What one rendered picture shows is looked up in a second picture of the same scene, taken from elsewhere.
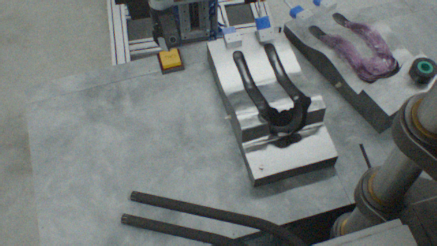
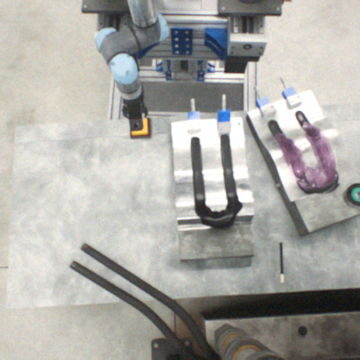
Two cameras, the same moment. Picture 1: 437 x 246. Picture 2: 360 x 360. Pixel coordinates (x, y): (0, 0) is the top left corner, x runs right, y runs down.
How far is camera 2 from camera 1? 0.51 m
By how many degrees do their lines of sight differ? 18
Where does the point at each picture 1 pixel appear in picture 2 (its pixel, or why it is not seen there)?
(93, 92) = (71, 144)
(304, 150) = (227, 243)
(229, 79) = (182, 164)
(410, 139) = not seen: outside the picture
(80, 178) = (46, 220)
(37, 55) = (54, 57)
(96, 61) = (102, 72)
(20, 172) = not seen: hidden behind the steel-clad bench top
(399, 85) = (330, 204)
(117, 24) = not seen: hidden behind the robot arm
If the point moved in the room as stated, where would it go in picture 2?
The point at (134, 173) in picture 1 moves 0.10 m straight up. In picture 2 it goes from (89, 226) to (82, 221)
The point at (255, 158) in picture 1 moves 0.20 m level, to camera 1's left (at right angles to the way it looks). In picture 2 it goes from (185, 241) to (130, 228)
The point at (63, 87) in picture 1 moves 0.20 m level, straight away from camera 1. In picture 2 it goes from (47, 134) to (37, 91)
